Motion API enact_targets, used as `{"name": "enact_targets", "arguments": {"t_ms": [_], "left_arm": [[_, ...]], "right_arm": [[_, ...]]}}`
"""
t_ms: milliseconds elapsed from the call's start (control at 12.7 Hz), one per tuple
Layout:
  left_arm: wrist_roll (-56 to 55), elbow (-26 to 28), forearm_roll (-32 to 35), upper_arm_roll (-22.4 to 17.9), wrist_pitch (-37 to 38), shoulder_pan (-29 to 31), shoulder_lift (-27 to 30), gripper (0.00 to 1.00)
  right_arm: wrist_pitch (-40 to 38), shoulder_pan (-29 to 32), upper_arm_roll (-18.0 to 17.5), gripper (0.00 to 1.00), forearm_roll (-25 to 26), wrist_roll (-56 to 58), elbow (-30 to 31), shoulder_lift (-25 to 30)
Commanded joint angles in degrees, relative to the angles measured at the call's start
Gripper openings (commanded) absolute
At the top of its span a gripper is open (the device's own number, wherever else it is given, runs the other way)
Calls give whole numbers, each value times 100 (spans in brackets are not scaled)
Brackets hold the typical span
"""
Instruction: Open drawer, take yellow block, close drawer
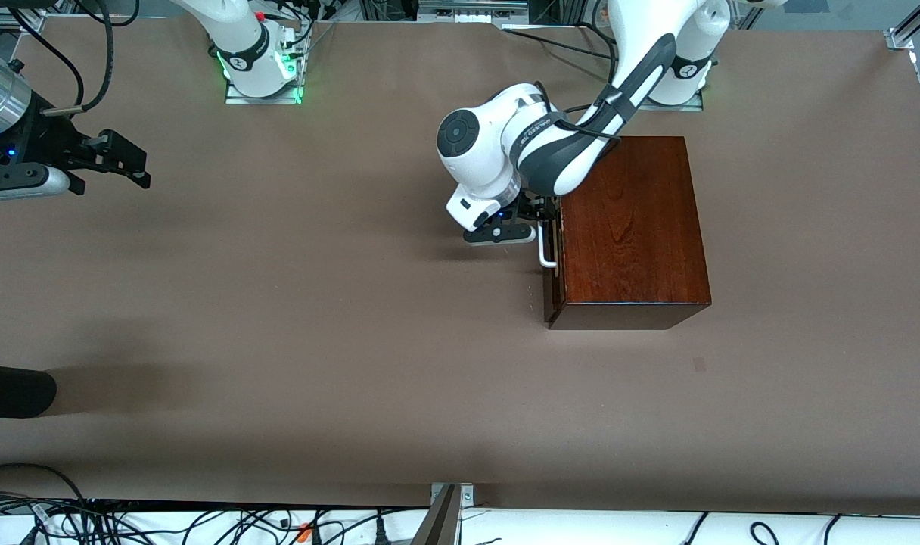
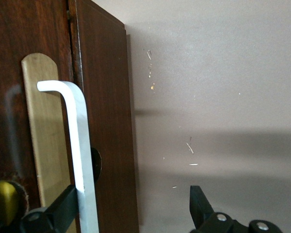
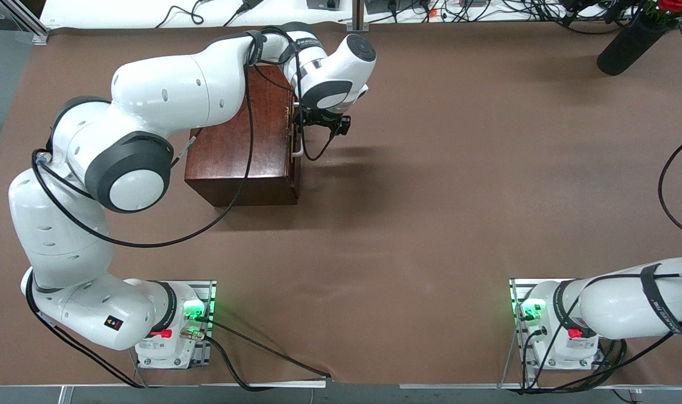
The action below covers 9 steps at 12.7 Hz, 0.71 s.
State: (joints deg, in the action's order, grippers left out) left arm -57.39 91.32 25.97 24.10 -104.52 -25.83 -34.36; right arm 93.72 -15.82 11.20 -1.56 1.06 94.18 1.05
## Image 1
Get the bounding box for wooden drawer with white handle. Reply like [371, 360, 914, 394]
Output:
[538, 198, 567, 322]

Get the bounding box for dark wooden drawer cabinet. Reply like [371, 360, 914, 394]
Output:
[549, 136, 712, 331]

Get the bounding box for table cover sheet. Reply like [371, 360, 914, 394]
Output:
[0, 15, 920, 517]

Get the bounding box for grey equipment box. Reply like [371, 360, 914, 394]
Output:
[417, 0, 530, 23]

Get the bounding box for black cylindrical object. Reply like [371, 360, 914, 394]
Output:
[0, 363, 58, 419]

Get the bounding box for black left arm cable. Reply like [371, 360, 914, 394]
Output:
[534, 79, 636, 143]

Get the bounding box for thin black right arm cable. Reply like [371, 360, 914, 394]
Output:
[10, 29, 87, 107]

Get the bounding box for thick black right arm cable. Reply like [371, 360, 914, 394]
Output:
[42, 0, 117, 117]

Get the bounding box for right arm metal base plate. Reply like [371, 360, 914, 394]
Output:
[224, 76, 303, 105]

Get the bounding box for aluminium frame extrusion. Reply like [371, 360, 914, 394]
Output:
[0, 11, 48, 33]
[886, 0, 920, 51]

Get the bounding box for black cable on table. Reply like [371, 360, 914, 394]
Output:
[502, 27, 617, 63]

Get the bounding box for silver mounting bracket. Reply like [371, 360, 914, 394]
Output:
[430, 483, 476, 506]

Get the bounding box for grey metal post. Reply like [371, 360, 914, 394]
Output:
[411, 484, 461, 545]

